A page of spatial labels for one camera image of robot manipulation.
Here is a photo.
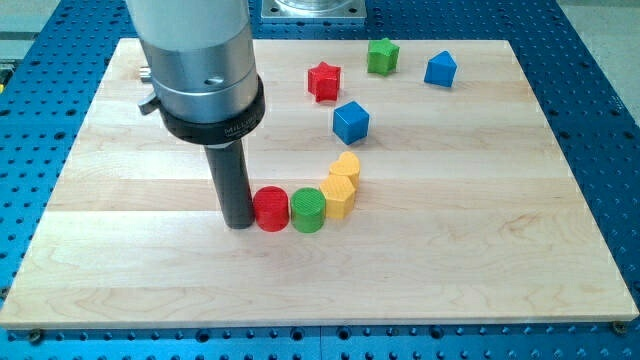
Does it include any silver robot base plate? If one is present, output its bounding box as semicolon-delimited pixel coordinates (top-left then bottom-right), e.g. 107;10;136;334
260;0;367;24

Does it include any green star block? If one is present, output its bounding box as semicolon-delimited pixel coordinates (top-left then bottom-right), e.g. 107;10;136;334
367;38;400;76

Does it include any green cylinder block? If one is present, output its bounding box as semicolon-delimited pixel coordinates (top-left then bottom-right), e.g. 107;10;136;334
291;187;326;233

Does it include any blue pentagon block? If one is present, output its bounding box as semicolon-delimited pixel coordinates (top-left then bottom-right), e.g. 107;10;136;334
424;51;457;87

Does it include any yellow hexagon block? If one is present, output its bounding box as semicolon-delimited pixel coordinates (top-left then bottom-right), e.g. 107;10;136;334
319;175;356;219

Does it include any red star block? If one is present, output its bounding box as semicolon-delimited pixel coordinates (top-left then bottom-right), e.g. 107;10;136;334
307;61;341;102

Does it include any wooden board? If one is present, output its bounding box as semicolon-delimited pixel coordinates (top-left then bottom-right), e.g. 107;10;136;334
1;39;638;329

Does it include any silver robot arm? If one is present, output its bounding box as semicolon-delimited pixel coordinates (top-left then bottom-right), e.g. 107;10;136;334
126;0;265;229

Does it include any blue cube block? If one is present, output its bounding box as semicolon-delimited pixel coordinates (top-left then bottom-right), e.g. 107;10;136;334
332;101;370;145

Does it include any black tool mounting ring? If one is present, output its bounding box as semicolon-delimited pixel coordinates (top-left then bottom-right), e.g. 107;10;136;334
159;76;266;146

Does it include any red cylinder block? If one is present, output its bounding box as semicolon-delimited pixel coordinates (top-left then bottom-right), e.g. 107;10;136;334
253;186;289;232

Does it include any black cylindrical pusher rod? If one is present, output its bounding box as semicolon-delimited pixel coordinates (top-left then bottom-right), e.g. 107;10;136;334
205;140;255;229

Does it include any yellow heart block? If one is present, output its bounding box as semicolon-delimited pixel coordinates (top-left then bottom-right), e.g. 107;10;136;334
329;151;361;189

